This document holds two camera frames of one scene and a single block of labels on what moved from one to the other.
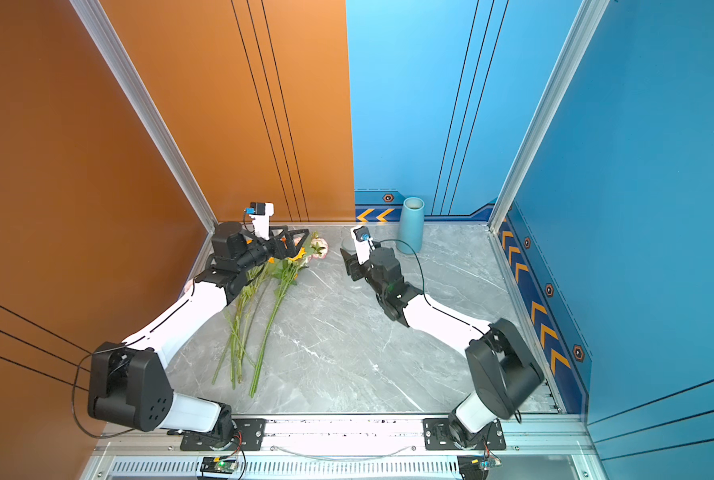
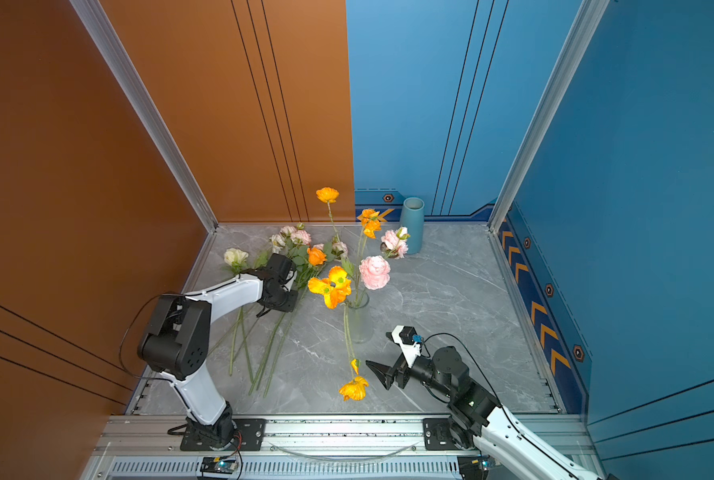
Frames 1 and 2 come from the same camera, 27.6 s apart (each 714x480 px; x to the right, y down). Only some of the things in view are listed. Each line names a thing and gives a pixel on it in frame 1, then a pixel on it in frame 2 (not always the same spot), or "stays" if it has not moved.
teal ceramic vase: [411, 226] stays
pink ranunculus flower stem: [319, 247] -> [375, 270]
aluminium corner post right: [586, 22] stays
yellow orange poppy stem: [299, 256] -> [344, 276]
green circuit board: [218, 465] stays
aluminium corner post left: [92, 16] stays
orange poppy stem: [295, 258] -> [348, 340]
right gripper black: [353, 266] -> [402, 372]
